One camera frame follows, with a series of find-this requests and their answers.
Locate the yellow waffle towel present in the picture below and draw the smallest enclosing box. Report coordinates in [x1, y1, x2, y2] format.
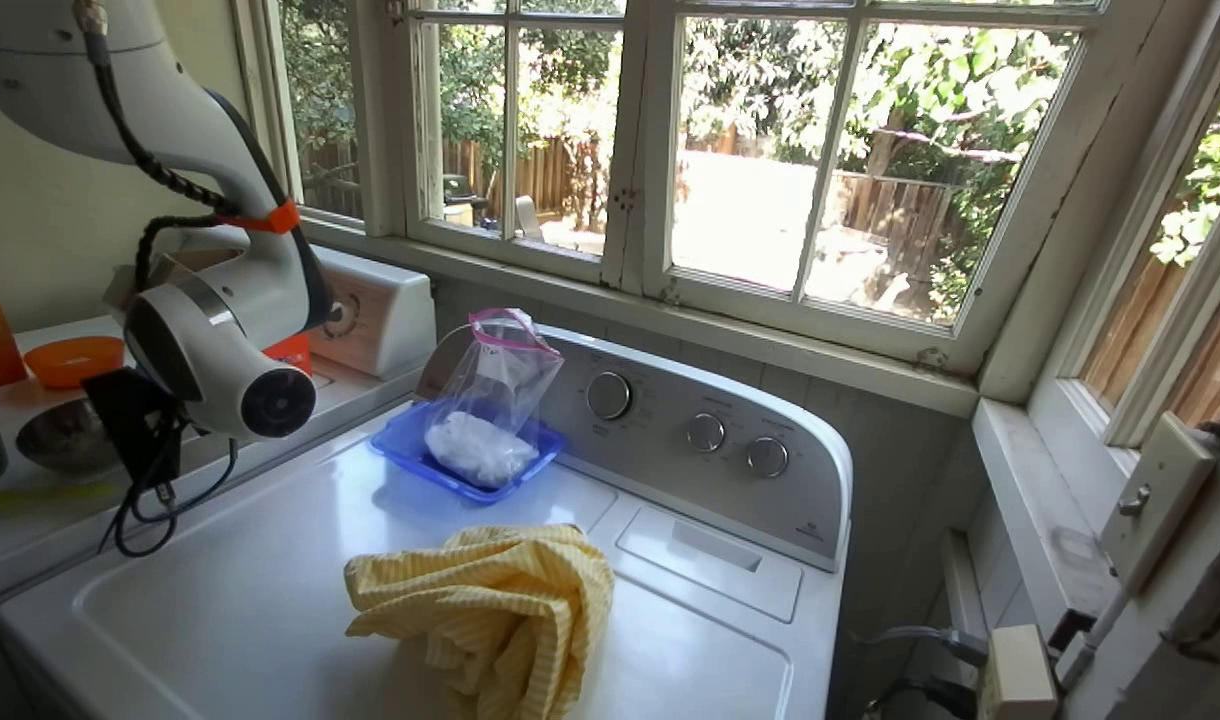
[340, 520, 619, 720]

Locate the beige box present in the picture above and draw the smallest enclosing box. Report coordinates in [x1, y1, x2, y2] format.
[974, 620, 1060, 720]

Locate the large silver washer knob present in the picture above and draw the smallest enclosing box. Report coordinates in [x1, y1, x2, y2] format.
[585, 366, 640, 426]

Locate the white dryer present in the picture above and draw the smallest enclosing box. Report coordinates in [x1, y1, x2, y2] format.
[0, 225, 439, 604]

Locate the white washing machine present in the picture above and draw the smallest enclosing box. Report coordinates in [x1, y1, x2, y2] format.
[0, 314, 859, 720]

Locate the orange plastic bowl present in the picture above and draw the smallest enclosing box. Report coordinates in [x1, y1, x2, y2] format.
[18, 333, 128, 395]

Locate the metal bowl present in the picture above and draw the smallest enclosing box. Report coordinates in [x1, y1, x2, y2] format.
[15, 395, 122, 479]

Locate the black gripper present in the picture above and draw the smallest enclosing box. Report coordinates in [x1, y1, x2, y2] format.
[79, 365, 186, 494]

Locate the narrow white window frame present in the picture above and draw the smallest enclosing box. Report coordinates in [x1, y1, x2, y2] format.
[979, 0, 1220, 453]

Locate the orange cable strap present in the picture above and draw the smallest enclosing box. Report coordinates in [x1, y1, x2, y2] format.
[225, 196, 305, 241]

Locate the clear zip bag with powder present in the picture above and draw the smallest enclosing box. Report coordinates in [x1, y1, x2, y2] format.
[415, 307, 569, 492]

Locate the dryer knob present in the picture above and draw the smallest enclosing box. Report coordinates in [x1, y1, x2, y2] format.
[324, 293, 365, 344]

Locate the grey hose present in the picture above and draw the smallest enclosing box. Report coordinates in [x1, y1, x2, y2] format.
[857, 620, 993, 720]

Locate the white wall plate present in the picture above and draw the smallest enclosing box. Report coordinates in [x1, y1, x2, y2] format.
[1096, 409, 1220, 595]

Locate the yellow-green utensil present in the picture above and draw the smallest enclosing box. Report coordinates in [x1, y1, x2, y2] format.
[0, 477, 128, 520]

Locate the wide white window frame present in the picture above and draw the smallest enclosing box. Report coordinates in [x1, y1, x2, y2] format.
[225, 0, 1118, 384]

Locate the blue plastic tray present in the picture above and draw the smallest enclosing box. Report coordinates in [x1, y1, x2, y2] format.
[366, 395, 569, 510]

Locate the small silver washer knob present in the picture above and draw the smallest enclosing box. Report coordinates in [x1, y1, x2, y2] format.
[681, 409, 730, 459]
[741, 433, 797, 485]

